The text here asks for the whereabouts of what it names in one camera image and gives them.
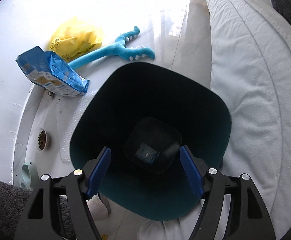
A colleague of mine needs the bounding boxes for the dark teal trash bin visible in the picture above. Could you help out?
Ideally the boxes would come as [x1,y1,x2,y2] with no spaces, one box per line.
[70,62,232,221]

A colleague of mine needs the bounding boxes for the pale green pet bowl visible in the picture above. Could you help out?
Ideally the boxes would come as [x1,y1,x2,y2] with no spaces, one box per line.
[20,162,39,190]

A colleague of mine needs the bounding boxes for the pet food bowl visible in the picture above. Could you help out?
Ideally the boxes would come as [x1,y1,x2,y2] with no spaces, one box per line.
[35,128,51,152]

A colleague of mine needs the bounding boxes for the blue white pet food bag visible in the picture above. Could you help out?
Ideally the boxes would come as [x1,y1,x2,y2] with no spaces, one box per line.
[16,46,90,97]

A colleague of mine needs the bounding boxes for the light grey bed mattress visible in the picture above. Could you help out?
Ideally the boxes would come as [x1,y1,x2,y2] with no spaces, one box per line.
[136,0,291,240]

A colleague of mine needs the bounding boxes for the yellow plastic bag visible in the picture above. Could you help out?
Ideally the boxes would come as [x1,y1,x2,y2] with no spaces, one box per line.
[49,17,103,63]

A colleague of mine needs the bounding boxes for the blue plush dinosaur toy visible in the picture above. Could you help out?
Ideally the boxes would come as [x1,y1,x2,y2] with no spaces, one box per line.
[68,26,156,69]

